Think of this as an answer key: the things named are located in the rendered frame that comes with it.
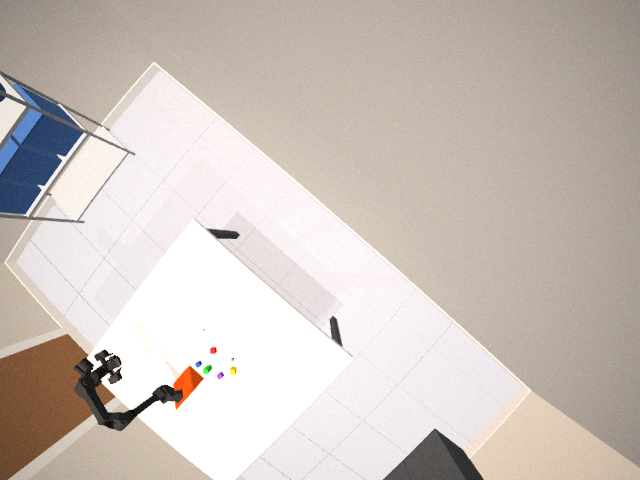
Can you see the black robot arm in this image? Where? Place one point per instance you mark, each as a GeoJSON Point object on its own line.
{"type": "Point", "coordinates": [86, 390]}

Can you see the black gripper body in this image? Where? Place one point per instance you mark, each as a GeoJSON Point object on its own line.
{"type": "Point", "coordinates": [115, 377]}

